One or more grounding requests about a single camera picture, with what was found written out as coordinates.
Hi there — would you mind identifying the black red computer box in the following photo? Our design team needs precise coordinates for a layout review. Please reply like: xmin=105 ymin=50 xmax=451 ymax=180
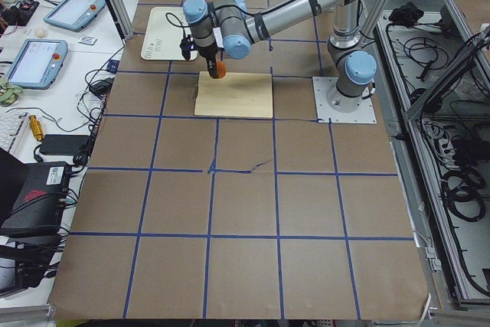
xmin=1 ymin=160 xmax=71 ymax=238

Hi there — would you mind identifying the black power adapter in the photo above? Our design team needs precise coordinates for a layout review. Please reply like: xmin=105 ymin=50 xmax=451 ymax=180
xmin=39 ymin=134 xmax=89 ymax=155

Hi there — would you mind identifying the teach pendant tablet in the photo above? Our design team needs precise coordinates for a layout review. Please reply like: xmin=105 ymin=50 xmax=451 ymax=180
xmin=44 ymin=0 xmax=106 ymax=31
xmin=6 ymin=39 xmax=68 ymax=90

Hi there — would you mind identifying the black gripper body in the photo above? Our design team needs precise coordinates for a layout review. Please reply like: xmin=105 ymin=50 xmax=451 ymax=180
xmin=195 ymin=38 xmax=219 ymax=62

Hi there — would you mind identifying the pale green bear tray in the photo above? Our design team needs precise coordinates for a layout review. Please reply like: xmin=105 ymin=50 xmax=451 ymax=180
xmin=140 ymin=7 xmax=190 ymax=61

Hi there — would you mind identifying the upper teach pendant tablet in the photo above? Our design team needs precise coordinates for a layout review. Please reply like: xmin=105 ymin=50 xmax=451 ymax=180
xmin=44 ymin=0 xmax=106 ymax=31

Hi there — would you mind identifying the orange fruit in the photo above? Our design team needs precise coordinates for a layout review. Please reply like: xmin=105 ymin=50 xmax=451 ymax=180
xmin=213 ymin=61 xmax=227 ymax=79

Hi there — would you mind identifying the bamboo cutting board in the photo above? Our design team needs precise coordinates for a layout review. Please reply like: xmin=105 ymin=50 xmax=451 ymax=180
xmin=194 ymin=72 xmax=273 ymax=119

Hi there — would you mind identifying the lower teach pendant tablet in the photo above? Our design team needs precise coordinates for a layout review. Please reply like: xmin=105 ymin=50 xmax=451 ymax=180
xmin=6 ymin=39 xmax=68 ymax=90

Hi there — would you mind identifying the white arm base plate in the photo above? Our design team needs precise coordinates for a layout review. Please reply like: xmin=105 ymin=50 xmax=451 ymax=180
xmin=312 ymin=77 xmax=377 ymax=124

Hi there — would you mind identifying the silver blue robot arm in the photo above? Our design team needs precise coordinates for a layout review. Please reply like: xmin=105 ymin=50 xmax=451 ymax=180
xmin=180 ymin=0 xmax=361 ymax=79

